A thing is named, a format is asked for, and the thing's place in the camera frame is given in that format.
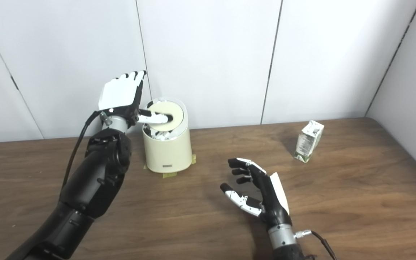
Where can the cream-colored bin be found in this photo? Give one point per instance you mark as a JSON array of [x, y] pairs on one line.
[[168, 151]]

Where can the white and green milk carton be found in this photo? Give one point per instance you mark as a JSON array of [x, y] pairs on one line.
[[308, 141]]

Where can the white and black right hand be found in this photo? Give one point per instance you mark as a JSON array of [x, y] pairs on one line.
[[271, 204]]

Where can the round cream bin lid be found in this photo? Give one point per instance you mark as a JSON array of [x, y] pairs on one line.
[[172, 108]]

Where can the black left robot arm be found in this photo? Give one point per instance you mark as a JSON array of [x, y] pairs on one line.
[[92, 187]]

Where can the white and black left hand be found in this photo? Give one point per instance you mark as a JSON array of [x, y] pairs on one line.
[[119, 94]]

